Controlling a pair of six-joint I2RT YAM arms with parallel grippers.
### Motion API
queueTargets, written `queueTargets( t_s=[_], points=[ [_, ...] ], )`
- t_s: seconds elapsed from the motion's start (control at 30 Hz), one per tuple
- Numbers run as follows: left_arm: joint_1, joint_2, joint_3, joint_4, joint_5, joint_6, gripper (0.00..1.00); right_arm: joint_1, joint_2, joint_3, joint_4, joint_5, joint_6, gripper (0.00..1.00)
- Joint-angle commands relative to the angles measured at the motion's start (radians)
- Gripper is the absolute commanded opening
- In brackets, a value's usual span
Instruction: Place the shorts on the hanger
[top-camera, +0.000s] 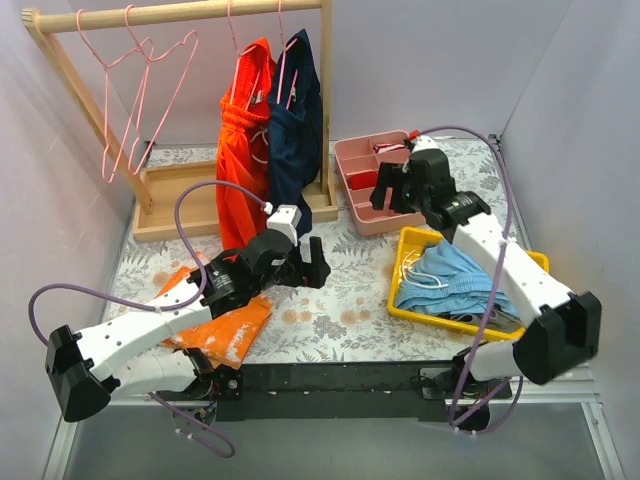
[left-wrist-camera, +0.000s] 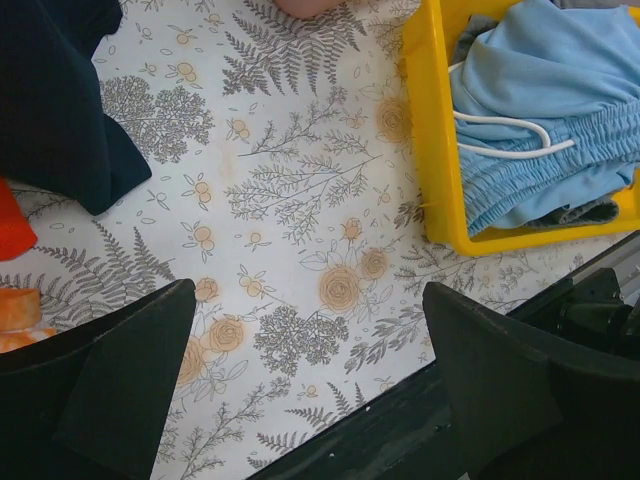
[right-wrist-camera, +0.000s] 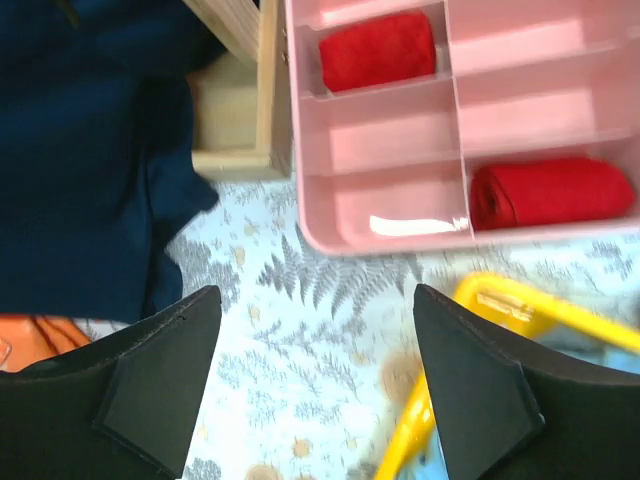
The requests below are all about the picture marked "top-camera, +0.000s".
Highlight light blue shorts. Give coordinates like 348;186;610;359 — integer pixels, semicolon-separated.
393;240;493;317

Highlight pink wire hanger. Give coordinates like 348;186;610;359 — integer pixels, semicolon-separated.
118;4;200;175
75;8;156;184

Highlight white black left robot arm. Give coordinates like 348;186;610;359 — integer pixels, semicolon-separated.
45;229;331;422

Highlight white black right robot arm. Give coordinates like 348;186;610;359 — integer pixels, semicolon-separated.
370;149;602;398

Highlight navy blue hanging shorts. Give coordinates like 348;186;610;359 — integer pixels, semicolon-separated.
268;29;323;236

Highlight orange hanging shorts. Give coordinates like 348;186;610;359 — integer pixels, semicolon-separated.
216;37;276;249

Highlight grey shorts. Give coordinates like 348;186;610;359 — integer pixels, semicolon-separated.
438;307;521;334

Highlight pink hanger with navy shorts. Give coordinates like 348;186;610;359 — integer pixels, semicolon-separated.
276;0;298;110

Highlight pink hanger with orange shorts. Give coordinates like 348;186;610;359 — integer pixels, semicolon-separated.
226;0;259;105

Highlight red white cloth in organizer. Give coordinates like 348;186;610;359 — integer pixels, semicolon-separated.
372;143;406;154

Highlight pink divided organizer box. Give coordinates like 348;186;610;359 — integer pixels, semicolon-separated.
334;130;425;236

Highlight yellow plastic tray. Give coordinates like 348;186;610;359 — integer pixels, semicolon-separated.
387;226;551;342

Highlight floral table mat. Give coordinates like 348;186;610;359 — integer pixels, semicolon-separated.
108;137;506;364

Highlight orange white folded cloth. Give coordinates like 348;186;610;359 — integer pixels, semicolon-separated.
161;294;272;370

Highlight wooden clothes rack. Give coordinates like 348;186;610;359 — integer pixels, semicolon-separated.
21;1;338;242

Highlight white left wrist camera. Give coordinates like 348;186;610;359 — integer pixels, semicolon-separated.
266;205;301;245

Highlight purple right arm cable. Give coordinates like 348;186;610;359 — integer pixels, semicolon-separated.
414;125;525;437

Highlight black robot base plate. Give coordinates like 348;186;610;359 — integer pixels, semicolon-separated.
154;360;516;434

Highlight aluminium frame rail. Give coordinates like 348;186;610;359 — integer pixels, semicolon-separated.
45;367;623;479

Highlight pink wire hanger on rack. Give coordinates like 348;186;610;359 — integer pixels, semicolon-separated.
75;8;156;184

